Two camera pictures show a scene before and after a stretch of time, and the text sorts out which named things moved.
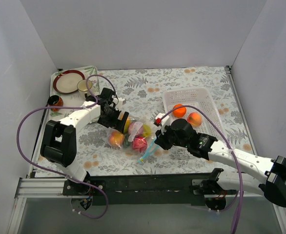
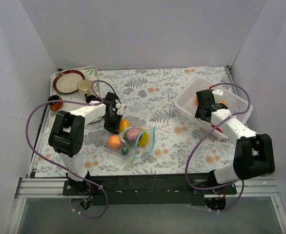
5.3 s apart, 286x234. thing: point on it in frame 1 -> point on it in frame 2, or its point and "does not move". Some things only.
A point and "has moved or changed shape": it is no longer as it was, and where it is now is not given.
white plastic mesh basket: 179,103 has moved or changed shape
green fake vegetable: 126,144 -> 125,150
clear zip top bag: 136,140 has moved or changed shape
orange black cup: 55,101 does not move
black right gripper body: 162,138 -> 201,113
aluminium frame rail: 29,187 does not move
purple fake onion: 139,131 -> 132,133
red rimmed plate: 66,82 does not move
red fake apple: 139,144 -> 218,128
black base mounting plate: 143,189 does not move
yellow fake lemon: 146,130 -> 144,139
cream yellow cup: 82,87 does not move
